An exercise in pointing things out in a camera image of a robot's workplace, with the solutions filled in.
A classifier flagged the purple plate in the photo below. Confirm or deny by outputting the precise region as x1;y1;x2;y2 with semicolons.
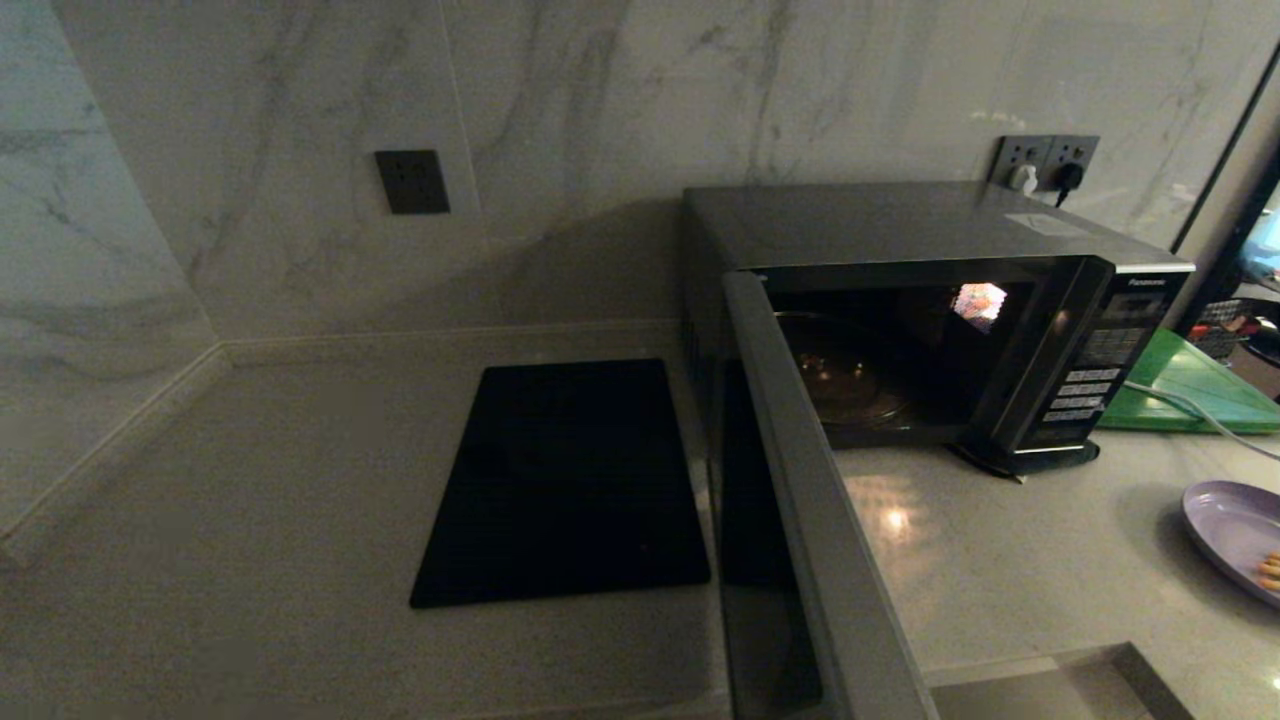
1182;480;1280;611

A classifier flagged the silver black microwave oven body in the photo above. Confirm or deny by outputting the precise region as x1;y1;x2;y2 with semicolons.
680;182;1196;476

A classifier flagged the black glass microwave door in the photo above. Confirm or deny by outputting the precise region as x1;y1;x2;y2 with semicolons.
708;270;941;720

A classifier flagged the black induction cooktop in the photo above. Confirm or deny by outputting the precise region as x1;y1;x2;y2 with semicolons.
409;358;713;609

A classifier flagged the black partition frame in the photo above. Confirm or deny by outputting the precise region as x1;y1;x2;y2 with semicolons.
1165;40;1280;336

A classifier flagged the green cutting board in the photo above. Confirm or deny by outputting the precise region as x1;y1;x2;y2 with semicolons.
1097;329;1280;435

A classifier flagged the white power cable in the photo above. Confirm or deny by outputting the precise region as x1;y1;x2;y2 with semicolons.
1122;380;1280;463

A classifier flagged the grey wall socket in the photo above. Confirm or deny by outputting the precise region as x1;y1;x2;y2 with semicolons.
992;135;1056;191
1045;135;1101;193

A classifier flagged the dark single wall socket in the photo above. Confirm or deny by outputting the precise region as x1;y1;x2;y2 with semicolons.
375;150;451;215

